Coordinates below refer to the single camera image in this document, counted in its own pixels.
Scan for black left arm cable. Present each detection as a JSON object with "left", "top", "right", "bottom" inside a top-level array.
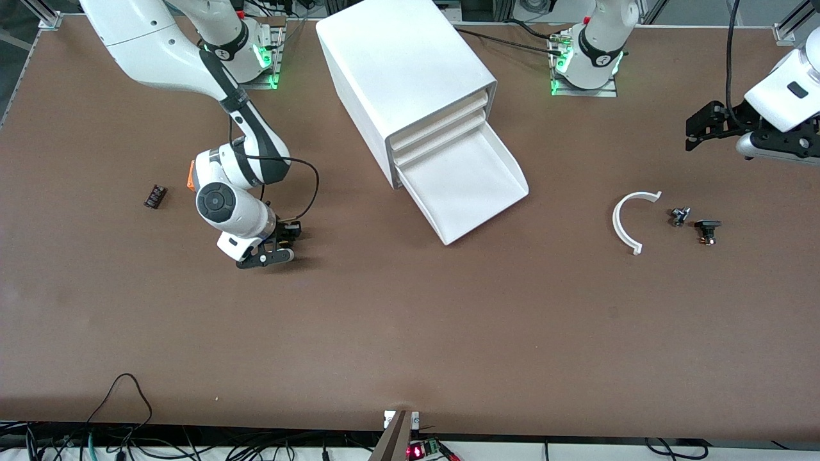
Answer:
[{"left": 726, "top": 0, "right": 747, "bottom": 113}]

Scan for looped black cable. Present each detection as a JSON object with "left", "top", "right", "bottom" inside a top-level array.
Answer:
[{"left": 86, "top": 373, "right": 154, "bottom": 426}]

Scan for white drawer cabinet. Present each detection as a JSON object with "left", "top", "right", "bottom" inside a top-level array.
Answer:
[{"left": 316, "top": 0, "right": 498, "bottom": 190}]

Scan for long black cable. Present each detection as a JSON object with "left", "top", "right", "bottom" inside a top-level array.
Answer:
[{"left": 454, "top": 26, "right": 564, "bottom": 55}]

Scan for curved black cable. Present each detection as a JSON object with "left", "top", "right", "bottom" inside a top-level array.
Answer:
[{"left": 644, "top": 437, "right": 712, "bottom": 461}]

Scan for brown post with white bracket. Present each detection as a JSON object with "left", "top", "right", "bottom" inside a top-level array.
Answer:
[{"left": 368, "top": 410, "right": 420, "bottom": 461}]

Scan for tangled black cables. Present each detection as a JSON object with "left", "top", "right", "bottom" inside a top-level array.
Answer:
[{"left": 0, "top": 419, "right": 385, "bottom": 461}]

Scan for white half ring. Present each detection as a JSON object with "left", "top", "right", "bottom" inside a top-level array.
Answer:
[{"left": 612, "top": 190, "right": 663, "bottom": 256}]

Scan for white drawer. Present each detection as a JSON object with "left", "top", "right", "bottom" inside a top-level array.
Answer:
[
  {"left": 386, "top": 90, "right": 495, "bottom": 152},
  {"left": 393, "top": 120, "right": 530, "bottom": 247},
  {"left": 391, "top": 109, "right": 491, "bottom": 168}
]

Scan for circuit board with red LED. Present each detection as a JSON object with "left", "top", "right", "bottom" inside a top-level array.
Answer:
[{"left": 406, "top": 438, "right": 461, "bottom": 461}]

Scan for metal base plate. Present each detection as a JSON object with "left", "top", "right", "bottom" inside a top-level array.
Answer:
[
  {"left": 549, "top": 29, "right": 619, "bottom": 98},
  {"left": 240, "top": 18, "right": 286, "bottom": 90}
]

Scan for black push button switch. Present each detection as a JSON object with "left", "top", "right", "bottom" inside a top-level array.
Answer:
[{"left": 694, "top": 219, "right": 723, "bottom": 247}]

